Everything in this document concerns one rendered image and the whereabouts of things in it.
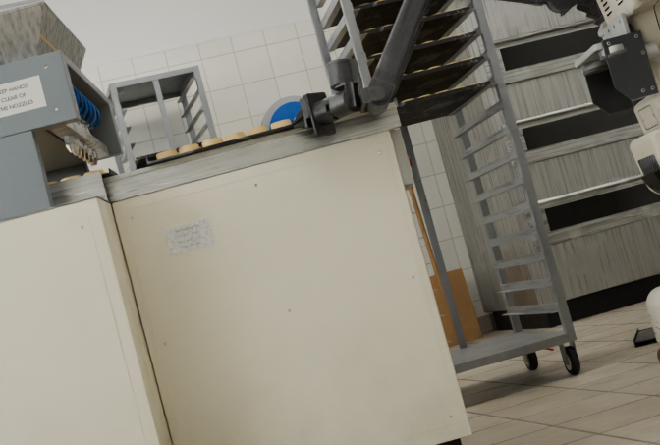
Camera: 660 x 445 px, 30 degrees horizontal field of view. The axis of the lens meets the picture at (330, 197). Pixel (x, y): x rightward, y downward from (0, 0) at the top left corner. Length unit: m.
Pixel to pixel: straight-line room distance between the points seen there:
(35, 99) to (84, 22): 4.57
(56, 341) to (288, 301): 0.55
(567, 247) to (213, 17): 2.50
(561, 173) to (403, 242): 3.76
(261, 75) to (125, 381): 4.77
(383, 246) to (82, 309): 0.72
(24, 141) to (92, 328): 0.44
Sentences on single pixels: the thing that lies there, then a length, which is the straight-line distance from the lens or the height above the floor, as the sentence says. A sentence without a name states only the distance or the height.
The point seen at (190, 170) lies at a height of 0.87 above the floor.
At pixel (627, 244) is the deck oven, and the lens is 6.76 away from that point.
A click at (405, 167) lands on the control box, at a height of 0.74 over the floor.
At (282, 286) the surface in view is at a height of 0.54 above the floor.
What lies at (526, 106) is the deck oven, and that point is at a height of 1.16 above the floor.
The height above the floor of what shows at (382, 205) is 0.66.
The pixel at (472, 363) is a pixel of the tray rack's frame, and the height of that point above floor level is 0.14.
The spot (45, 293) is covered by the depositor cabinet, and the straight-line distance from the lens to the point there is 2.80.
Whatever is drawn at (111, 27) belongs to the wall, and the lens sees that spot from 7.39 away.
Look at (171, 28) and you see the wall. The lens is 7.40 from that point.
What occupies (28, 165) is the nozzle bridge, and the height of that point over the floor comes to 0.94.
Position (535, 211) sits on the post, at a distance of 4.27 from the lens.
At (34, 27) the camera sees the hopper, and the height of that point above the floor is 1.27.
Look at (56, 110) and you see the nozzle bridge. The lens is 2.83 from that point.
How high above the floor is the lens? 0.51
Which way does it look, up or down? 4 degrees up
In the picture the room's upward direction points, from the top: 15 degrees counter-clockwise
